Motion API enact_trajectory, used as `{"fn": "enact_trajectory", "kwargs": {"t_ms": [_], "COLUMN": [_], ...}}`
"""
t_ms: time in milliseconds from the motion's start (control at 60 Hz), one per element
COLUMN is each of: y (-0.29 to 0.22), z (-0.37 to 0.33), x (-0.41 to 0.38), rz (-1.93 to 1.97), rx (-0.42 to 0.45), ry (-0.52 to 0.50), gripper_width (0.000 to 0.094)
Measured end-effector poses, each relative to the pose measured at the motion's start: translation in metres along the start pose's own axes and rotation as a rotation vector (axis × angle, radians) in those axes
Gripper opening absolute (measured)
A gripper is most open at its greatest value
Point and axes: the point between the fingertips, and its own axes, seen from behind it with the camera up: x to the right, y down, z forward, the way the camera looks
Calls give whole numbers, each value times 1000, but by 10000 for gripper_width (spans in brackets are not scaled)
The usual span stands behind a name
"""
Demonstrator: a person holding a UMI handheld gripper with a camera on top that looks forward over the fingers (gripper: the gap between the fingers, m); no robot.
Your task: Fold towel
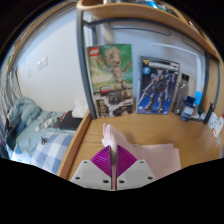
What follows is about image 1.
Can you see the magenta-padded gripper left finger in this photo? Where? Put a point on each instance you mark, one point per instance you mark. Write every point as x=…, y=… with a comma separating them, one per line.
x=95, y=173

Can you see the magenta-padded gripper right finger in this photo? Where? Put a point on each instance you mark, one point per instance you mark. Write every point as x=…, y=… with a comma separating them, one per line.
x=135, y=173

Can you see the pale pink towel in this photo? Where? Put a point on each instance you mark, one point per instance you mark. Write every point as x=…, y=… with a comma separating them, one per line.
x=156, y=156

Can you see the bed with checked bedding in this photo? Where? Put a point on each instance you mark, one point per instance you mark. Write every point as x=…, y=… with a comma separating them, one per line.
x=50, y=150

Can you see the black laptop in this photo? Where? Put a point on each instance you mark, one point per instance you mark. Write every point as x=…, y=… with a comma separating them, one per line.
x=70, y=121

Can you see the small dark blue box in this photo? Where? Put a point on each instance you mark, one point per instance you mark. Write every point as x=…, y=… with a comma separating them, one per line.
x=188, y=108

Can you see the blue robot model box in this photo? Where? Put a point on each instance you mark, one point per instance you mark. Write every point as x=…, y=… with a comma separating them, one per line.
x=158, y=86

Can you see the clear bottle with dark cap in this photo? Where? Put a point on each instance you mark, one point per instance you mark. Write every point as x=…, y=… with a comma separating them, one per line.
x=182, y=93

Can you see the light blue blanket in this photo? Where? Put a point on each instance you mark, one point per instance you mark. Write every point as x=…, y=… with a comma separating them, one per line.
x=25, y=111

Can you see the black bag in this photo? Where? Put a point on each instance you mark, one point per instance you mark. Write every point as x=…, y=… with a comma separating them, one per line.
x=10, y=133

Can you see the white cup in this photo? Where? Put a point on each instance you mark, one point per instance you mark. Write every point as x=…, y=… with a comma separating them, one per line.
x=213, y=121

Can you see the green tree-figure toy box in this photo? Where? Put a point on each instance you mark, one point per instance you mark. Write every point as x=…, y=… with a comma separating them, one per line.
x=111, y=80

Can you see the black electric shaver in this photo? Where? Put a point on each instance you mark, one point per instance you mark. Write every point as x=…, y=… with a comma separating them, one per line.
x=209, y=114

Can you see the light blue card pack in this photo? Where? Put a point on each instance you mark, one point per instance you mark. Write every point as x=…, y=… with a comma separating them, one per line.
x=198, y=98

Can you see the wooden desk shelf unit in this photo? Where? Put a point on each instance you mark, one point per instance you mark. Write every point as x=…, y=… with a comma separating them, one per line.
x=143, y=15

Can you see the white wall switch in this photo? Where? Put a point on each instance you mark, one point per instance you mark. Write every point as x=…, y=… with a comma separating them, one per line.
x=42, y=63

